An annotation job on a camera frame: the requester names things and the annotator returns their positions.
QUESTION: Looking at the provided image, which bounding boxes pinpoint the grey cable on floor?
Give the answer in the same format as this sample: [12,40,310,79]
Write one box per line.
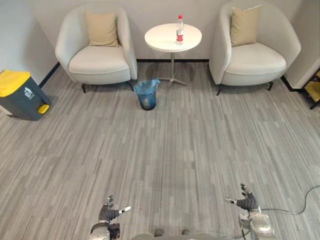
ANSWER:
[261,184,320,215]

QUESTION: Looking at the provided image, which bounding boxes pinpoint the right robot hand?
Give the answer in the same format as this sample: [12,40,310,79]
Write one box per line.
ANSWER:
[223,183,258,211]

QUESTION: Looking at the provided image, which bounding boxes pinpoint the blue plastic bin bag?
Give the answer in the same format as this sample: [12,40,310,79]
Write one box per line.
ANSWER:
[133,77,161,109]

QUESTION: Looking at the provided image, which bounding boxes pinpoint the white armchair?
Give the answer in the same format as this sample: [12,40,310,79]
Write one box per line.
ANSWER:
[208,0,302,96]
[54,4,138,94]

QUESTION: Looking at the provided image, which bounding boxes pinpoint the grey trash can yellow lid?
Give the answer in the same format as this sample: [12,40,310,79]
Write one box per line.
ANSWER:
[0,69,53,122]

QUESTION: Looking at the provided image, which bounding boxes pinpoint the small bin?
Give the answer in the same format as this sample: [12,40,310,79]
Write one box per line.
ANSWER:
[136,86,158,111]

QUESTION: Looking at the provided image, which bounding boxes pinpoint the clear bottle with red label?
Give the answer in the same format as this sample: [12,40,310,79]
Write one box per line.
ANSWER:
[175,14,185,46]

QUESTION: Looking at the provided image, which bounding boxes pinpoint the round white tea table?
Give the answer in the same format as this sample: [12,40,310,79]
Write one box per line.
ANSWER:
[144,22,203,87]

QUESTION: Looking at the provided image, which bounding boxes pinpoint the yellow black shelf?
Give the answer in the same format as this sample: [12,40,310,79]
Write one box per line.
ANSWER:
[298,69,320,110]

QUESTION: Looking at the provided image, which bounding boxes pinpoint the beige cushion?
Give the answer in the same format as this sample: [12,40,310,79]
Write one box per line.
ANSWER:
[85,10,120,48]
[229,4,262,48]

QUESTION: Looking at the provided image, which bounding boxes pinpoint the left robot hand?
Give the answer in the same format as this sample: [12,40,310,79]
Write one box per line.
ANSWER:
[98,195,132,223]

